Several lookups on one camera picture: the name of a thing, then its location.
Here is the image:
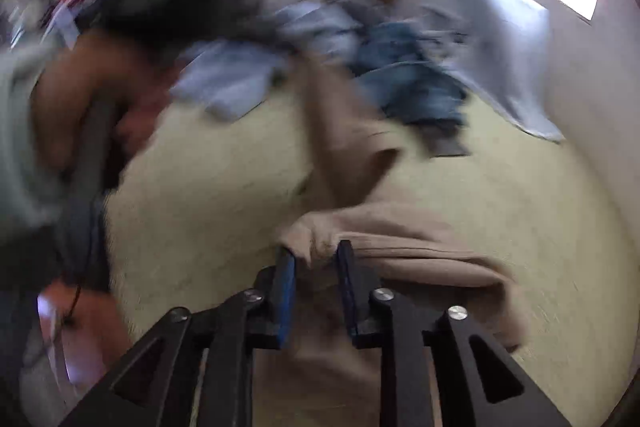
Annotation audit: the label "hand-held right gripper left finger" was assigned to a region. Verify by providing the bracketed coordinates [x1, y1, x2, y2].
[57, 247, 298, 427]

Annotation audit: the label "person's left hand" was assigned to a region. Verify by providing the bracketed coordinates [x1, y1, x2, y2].
[30, 32, 176, 188]

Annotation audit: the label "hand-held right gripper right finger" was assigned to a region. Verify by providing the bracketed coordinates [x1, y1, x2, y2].
[336, 241, 573, 427]

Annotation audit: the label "tan t-shirt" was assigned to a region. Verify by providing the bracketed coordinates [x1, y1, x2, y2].
[250, 57, 531, 427]

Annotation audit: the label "light blue jeans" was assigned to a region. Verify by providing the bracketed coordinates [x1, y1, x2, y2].
[170, 2, 361, 122]

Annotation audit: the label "person's left forearm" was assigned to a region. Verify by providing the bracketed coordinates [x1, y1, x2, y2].
[0, 42, 71, 243]

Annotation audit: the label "light blue blanket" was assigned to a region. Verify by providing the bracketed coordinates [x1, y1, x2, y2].
[425, 0, 566, 142]

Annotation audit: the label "grey garment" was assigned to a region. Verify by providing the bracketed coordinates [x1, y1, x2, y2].
[340, 0, 473, 158]

